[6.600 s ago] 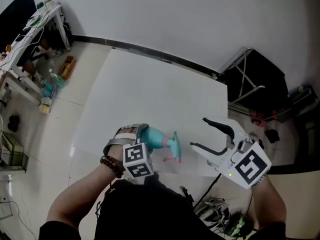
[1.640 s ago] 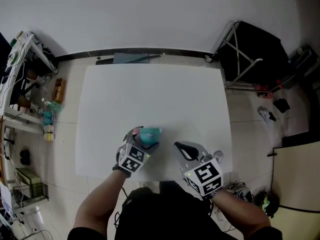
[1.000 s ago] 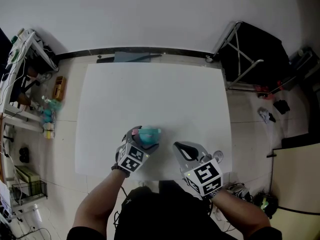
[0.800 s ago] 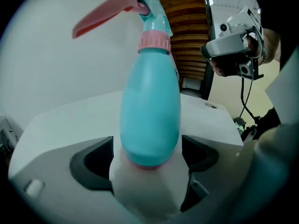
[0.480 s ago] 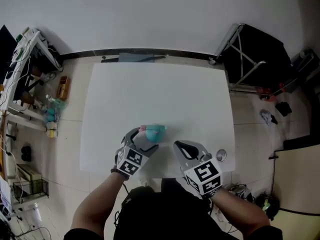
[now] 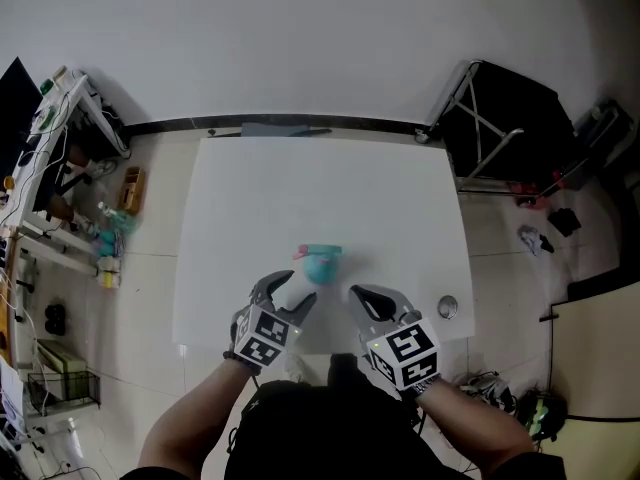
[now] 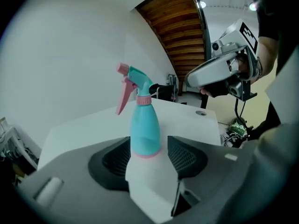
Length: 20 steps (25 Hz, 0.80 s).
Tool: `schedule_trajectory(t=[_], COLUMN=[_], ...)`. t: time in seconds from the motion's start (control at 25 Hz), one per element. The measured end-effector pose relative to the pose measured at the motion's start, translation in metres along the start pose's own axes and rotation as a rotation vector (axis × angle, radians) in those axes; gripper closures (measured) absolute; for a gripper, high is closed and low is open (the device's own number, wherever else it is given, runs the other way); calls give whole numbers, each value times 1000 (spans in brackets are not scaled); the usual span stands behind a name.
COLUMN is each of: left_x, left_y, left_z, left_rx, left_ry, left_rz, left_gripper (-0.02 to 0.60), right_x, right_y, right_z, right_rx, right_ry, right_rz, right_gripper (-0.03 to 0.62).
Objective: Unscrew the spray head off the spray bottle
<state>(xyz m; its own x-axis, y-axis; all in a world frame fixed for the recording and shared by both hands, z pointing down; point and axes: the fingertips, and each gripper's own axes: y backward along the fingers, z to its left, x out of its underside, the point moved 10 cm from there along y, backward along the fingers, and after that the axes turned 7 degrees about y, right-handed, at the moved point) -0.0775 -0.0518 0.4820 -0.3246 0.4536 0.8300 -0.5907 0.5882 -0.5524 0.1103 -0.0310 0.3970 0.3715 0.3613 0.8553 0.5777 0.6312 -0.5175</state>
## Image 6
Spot person's left forearm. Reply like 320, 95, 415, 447
136, 357, 254, 475

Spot teal bag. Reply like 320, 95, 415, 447
95, 212, 138, 260

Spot person's right forearm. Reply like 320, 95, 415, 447
416, 380, 537, 475

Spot black cloth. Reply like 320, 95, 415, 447
547, 207, 583, 239

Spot black folding table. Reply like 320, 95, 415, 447
424, 59, 577, 195

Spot black wire basket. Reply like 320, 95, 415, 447
26, 370, 102, 418

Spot yellow white roll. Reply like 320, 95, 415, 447
96, 256, 123, 290

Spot white grey shoes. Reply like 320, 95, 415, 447
459, 371, 519, 414

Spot round metal cup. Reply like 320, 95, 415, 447
436, 294, 461, 321

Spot black monitor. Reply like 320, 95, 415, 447
0, 56, 45, 179

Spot teal spray bottle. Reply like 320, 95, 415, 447
301, 253, 344, 287

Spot wooden box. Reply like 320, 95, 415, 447
118, 166, 147, 216

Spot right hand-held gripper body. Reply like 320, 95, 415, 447
356, 309, 442, 393

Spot red tool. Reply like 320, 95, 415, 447
507, 180, 551, 209

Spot white blue cloth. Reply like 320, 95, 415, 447
517, 224, 555, 258

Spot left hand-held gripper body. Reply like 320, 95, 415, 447
229, 287, 304, 369

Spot beige board black edge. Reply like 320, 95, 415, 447
538, 280, 640, 423

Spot person's black clothing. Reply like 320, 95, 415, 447
119, 352, 567, 480

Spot teal spray head pink trigger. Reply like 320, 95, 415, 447
291, 244, 345, 262

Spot white cluttered desk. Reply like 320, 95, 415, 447
0, 70, 132, 277

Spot green black helmet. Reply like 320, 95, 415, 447
517, 390, 569, 443

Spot green box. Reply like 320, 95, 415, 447
35, 338, 88, 400

